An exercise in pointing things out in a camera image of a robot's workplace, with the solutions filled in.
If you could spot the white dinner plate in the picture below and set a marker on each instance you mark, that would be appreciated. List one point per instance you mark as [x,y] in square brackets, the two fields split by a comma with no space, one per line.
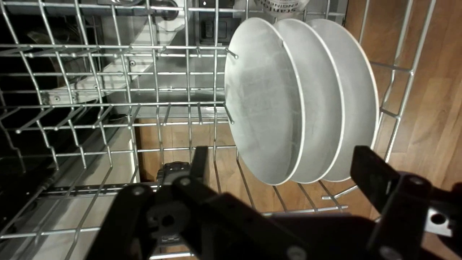
[357,86]
[320,95]
[262,101]

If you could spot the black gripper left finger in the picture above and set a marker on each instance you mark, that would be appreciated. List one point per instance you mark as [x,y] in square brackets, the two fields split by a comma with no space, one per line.
[145,216]

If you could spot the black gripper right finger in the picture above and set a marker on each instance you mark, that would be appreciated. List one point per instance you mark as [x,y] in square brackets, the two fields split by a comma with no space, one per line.
[405,206]

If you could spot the grey dishwasher door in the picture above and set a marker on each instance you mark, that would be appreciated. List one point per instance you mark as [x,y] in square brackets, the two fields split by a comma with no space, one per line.
[87,211]

